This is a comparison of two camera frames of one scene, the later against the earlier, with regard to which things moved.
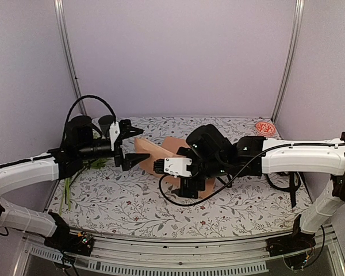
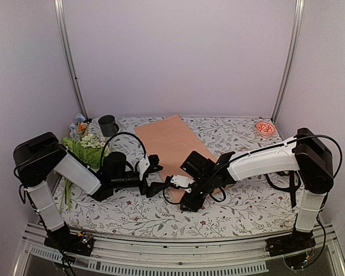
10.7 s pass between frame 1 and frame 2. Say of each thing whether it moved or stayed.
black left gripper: moved
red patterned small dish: stayed
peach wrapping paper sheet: moved
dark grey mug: stayed
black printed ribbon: stayed
